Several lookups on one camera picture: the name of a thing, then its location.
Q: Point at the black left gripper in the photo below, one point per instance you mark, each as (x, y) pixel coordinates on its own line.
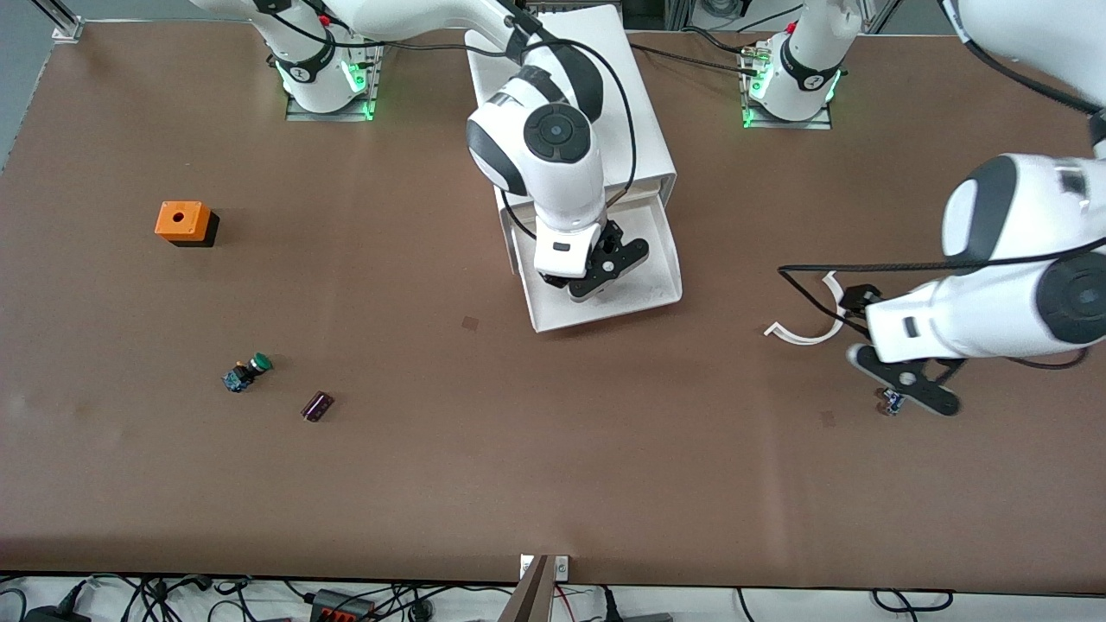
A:
(859, 300)

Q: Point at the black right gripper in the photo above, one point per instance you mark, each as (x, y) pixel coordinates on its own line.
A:
(608, 240)

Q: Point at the white plastic drawer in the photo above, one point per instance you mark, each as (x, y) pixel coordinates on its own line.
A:
(639, 285)

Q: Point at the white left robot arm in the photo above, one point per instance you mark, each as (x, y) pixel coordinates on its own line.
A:
(994, 225)

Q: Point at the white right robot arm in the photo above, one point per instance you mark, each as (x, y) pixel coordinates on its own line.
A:
(562, 190)

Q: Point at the white drawer cabinet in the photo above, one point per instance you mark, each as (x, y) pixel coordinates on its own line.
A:
(644, 130)

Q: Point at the green push button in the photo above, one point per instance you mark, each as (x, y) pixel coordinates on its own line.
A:
(246, 373)

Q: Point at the small metal blue component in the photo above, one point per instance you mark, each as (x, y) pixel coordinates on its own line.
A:
(888, 403)

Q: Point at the purple cylindrical capacitor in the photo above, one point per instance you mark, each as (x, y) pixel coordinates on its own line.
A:
(317, 407)

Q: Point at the black power plug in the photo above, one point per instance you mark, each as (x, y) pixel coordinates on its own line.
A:
(612, 609)

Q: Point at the orange box black base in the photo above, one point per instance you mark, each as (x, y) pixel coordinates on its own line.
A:
(194, 226)

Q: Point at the black orange power strip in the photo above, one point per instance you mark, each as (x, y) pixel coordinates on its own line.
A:
(341, 609)

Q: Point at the aluminium corner profile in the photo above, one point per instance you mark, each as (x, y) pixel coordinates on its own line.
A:
(65, 26)

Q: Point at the black power adapter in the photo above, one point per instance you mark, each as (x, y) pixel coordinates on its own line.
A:
(56, 615)

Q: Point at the white curved plastic bracket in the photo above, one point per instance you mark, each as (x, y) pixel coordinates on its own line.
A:
(799, 339)

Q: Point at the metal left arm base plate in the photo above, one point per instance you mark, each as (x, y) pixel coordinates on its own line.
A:
(821, 123)

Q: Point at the aluminium frame profile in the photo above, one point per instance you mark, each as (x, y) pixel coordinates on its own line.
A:
(683, 13)

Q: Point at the white metal mounting bracket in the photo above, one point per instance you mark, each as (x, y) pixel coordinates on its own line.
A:
(562, 568)

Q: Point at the grey camera support bar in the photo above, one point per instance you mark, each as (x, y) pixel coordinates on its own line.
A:
(531, 596)

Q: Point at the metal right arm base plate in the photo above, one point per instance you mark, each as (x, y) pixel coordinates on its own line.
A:
(298, 114)

